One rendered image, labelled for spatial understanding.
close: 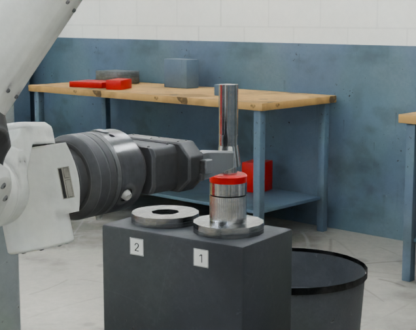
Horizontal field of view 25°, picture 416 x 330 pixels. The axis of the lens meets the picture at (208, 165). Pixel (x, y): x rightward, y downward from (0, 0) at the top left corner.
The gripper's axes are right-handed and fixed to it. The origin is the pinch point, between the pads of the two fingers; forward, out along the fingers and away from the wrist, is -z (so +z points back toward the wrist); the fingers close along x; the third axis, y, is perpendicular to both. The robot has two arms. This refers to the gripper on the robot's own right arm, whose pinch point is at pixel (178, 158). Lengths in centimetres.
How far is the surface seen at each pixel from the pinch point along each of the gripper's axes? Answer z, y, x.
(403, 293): -343, 122, 134
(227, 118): -8.9, -3.9, -0.3
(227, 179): -8.0, 3.4, -1.1
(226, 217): -8.0, 8.2, -1.1
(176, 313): -3.8, 20.4, 3.5
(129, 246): -3.4, 13.0, 11.0
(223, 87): -9.0, -7.7, 0.4
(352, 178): -449, 88, 224
